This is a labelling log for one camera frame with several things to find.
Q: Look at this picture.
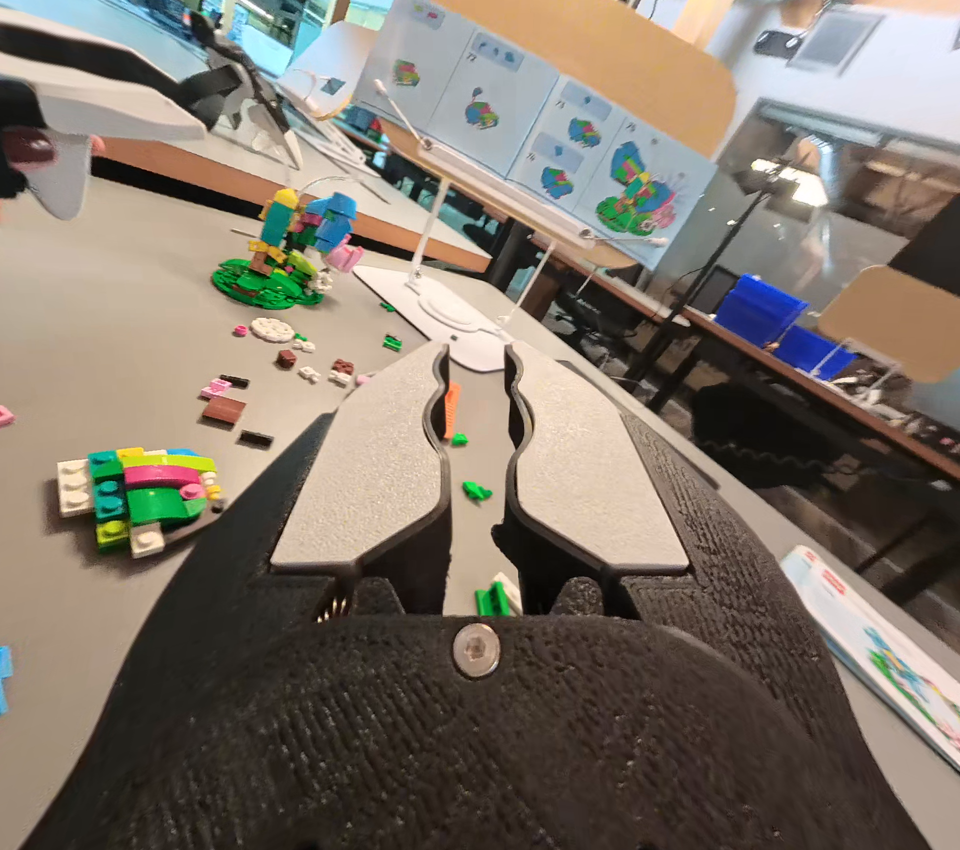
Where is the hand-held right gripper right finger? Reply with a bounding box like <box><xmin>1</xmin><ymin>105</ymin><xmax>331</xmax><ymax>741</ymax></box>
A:
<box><xmin>491</xmin><ymin>342</ymin><xmax>691</xmax><ymax>615</ymax></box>

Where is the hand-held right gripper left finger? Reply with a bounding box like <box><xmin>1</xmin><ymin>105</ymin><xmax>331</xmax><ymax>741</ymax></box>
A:
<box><xmin>270</xmin><ymin>342</ymin><xmax>453</xmax><ymax>613</ymax></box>

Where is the light blue instruction booklet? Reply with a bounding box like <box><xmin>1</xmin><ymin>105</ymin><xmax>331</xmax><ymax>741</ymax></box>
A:
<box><xmin>351</xmin><ymin>0</ymin><xmax>719</xmax><ymax>271</ymax></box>

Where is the multicoloured lego wing assembly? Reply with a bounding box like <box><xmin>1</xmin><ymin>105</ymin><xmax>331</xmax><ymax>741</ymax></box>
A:
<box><xmin>56</xmin><ymin>447</ymin><xmax>226</xmax><ymax>559</ymax></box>

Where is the lego butterfly model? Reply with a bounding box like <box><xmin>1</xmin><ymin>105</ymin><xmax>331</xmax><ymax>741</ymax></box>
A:
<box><xmin>211</xmin><ymin>175</ymin><xmax>366</xmax><ymax>310</ymax></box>

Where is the person's left hand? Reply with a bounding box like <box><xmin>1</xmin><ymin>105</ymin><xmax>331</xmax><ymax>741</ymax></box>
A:
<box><xmin>2</xmin><ymin>126</ymin><xmax>63</xmax><ymax>173</ymax></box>

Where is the blue storage bin stack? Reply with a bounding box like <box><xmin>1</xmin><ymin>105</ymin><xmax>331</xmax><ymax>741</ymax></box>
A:
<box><xmin>714</xmin><ymin>274</ymin><xmax>810</xmax><ymax>349</ymax></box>

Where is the wood-edged desk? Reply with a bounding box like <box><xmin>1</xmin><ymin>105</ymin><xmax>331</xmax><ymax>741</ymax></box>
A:
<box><xmin>90</xmin><ymin>63</ymin><xmax>494</xmax><ymax>275</ymax></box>
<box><xmin>525</xmin><ymin>231</ymin><xmax>960</xmax><ymax>604</ymax></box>

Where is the black studio light stand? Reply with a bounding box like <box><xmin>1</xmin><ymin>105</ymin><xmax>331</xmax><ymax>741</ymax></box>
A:
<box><xmin>622</xmin><ymin>153</ymin><xmax>807</xmax><ymax>412</ymax></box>

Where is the wooden book stand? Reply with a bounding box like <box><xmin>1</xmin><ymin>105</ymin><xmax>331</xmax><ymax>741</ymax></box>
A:
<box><xmin>810</xmin><ymin>264</ymin><xmax>960</xmax><ymax>409</ymax></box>
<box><xmin>279</xmin><ymin>0</ymin><xmax>740</xmax><ymax>373</ymax></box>

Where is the open instruction booklet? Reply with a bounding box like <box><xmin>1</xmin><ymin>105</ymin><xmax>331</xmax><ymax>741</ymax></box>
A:
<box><xmin>780</xmin><ymin>545</ymin><xmax>960</xmax><ymax>772</ymax></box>

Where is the black panel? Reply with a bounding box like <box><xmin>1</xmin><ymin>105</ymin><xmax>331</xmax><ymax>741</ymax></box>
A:
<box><xmin>888</xmin><ymin>196</ymin><xmax>960</xmax><ymax>300</ymax></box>

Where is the wall vent grille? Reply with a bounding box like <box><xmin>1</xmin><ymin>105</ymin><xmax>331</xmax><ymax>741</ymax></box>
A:
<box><xmin>787</xmin><ymin>6</ymin><xmax>885</xmax><ymax>75</ymax></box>

